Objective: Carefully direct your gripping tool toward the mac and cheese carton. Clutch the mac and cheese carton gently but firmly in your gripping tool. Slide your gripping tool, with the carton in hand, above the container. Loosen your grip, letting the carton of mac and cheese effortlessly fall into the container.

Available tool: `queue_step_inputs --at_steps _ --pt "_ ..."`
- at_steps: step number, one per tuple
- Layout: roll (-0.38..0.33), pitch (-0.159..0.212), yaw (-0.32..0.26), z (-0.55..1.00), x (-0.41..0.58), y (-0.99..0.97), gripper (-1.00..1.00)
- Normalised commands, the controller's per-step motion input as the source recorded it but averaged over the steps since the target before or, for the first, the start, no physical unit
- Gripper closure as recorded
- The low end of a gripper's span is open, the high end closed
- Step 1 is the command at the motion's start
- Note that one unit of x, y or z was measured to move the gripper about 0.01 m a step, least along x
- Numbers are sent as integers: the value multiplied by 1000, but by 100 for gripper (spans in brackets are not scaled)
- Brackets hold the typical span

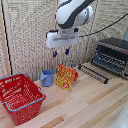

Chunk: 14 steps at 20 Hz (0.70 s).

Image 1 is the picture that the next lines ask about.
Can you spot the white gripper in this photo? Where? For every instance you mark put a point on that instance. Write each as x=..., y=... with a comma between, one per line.
x=61, y=39

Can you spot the mac and cheese carton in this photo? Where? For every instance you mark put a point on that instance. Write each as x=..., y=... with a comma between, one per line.
x=65, y=78

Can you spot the blue plastic pitcher cup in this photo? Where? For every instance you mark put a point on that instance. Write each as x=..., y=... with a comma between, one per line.
x=47, y=78

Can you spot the beige woven folding screen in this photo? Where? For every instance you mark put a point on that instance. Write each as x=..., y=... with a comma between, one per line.
x=30, y=40

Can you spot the black toaster oven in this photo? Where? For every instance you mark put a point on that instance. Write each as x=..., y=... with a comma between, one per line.
x=111, y=56

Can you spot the red shopping basket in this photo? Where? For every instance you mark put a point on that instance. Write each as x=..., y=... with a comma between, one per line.
x=20, y=100

